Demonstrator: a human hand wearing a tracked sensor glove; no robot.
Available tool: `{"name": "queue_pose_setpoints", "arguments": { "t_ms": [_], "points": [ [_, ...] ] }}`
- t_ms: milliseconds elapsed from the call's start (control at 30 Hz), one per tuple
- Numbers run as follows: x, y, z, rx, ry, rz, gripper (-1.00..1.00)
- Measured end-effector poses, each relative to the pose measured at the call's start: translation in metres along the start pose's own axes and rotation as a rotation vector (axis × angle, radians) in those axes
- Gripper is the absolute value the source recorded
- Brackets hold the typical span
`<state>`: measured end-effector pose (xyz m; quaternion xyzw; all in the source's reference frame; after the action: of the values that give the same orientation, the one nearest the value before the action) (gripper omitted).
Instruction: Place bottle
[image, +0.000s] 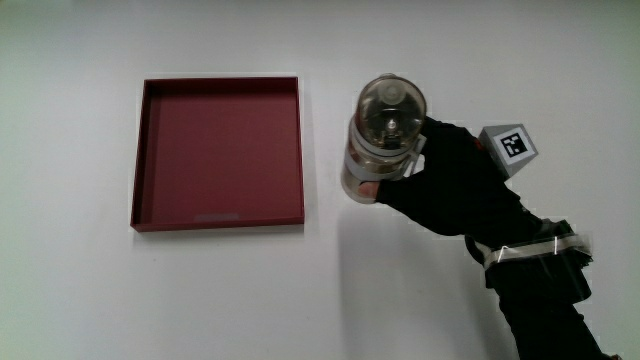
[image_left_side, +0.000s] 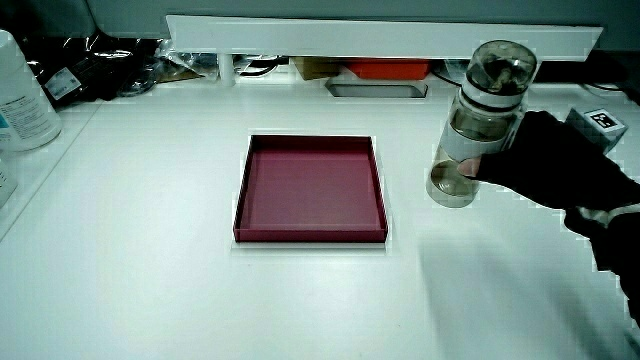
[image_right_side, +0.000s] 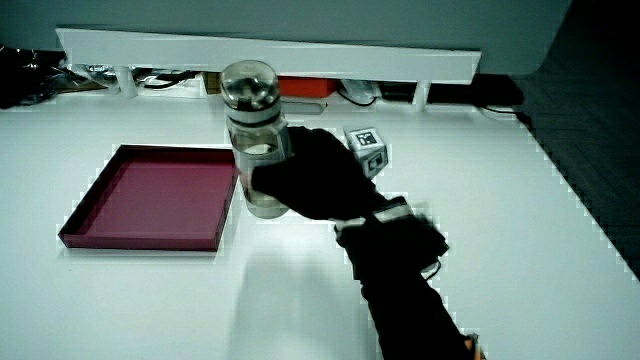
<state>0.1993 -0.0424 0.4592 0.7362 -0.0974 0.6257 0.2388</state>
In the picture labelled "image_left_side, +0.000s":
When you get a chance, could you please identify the person's right hand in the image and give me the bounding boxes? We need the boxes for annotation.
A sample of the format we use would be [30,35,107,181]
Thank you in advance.
[457,106,640,212]

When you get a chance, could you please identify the clear glass bottle white bands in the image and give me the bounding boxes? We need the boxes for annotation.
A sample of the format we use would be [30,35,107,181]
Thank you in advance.
[425,39,539,209]

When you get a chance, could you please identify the person's right forearm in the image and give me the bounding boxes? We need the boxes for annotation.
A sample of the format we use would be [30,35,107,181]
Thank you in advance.
[563,202,640,329]

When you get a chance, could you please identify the large white plastic bottle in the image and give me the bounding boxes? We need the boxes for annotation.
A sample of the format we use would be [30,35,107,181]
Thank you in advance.
[0,28,63,153]

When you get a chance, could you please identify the orange box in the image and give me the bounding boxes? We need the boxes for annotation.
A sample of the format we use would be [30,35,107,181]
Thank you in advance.
[346,58,432,81]

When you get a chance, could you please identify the white desk shelf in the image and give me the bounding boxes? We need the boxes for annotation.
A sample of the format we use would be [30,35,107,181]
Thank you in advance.
[165,14,605,62]

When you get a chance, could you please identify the maroon square tray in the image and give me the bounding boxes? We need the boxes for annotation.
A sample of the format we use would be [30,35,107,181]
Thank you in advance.
[232,133,390,245]

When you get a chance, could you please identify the brown cardboard box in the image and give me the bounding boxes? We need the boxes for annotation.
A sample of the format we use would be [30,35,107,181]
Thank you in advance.
[290,56,347,81]

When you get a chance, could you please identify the white shelf leg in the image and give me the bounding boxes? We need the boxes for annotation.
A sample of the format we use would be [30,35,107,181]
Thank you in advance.
[217,52,237,88]

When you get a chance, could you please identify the clear plastic wrap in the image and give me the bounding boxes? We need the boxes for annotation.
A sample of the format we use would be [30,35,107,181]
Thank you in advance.
[152,39,221,84]

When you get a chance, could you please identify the black plastic bag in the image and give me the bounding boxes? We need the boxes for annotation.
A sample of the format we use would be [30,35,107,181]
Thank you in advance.
[19,30,162,109]

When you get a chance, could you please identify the black cable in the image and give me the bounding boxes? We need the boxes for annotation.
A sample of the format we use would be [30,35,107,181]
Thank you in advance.
[237,54,290,78]
[431,59,469,88]

